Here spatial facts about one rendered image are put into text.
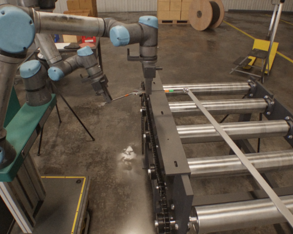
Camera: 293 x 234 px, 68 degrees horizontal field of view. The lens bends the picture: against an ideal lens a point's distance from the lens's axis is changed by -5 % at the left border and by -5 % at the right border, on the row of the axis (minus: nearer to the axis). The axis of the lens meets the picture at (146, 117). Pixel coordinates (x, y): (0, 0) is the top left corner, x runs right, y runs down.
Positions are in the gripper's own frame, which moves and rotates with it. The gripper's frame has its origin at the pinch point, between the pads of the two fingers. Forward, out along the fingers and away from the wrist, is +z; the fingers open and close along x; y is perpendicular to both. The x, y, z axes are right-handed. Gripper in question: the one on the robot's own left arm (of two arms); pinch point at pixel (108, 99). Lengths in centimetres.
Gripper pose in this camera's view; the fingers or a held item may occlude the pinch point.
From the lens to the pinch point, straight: 132.8
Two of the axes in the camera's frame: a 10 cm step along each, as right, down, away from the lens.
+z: 3.8, 8.4, 3.8
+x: 1.1, -4.5, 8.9
